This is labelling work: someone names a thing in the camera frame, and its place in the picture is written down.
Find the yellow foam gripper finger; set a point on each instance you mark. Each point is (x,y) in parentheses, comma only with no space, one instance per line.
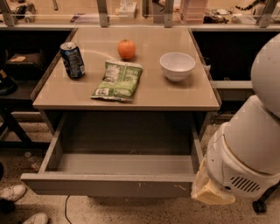
(207,191)

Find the grey top drawer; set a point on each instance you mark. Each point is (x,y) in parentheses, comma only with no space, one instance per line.
(120,154)

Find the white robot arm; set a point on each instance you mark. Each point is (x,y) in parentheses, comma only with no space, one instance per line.
(243,156)

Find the grey drawer cabinet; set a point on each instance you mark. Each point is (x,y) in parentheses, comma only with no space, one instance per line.
(154,91)

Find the white bowl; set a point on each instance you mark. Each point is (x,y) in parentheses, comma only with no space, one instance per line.
(177,66)

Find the green chip bag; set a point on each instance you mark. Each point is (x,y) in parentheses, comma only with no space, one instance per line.
(119,81)

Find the orange fruit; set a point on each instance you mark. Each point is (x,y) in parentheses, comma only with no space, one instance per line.
(126,49)

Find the white shoe lower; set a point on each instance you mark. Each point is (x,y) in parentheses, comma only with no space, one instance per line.
(38,218)

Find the clear plastic bottle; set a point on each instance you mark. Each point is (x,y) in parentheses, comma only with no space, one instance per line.
(34,161)

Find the pink stacked trays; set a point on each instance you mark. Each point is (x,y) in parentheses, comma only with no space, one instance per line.
(192,11)

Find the blue soda can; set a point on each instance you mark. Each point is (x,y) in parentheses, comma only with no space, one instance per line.
(72,60)

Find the black side table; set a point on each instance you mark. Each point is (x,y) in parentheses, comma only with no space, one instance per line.
(16,97)

